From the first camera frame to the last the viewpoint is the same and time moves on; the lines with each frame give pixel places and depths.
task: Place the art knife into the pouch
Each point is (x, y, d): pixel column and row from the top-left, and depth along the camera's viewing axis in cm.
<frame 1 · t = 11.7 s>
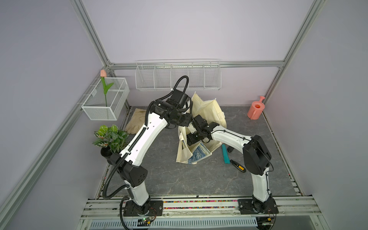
left hand: (187, 122, 74), fingers closed
right hand: (189, 138, 92), fingers open
cream starry night tote bag: (197, 156, 81), point 13 cm above the table
teal art knife: (226, 159, 92), on the table
pink watering can: (256, 109, 107), point 11 cm above the table
green potted plant: (112, 140, 76), point 23 cm above the table

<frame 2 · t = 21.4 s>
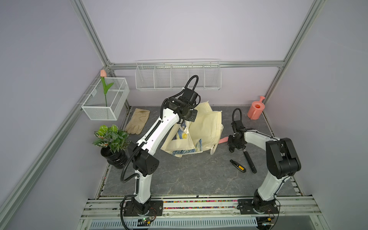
left hand: (191, 116, 80), fingers closed
right hand: (231, 143, 98), fingers open
cream starry night tote bag: (203, 134, 98), point 6 cm above the table
pink art knife: (223, 140, 99), point 3 cm above the table
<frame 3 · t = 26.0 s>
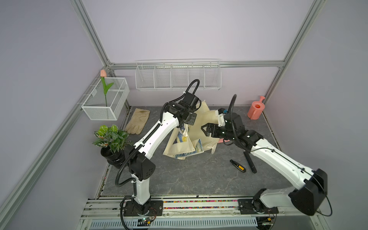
left hand: (189, 118, 80), fingers closed
right hand: (208, 127, 76), fingers open
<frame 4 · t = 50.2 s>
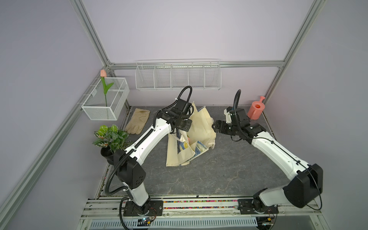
left hand: (186, 124, 81), fingers closed
right hand: (217, 126, 82), fingers open
cream starry night tote bag: (201, 135, 96), point 8 cm above the table
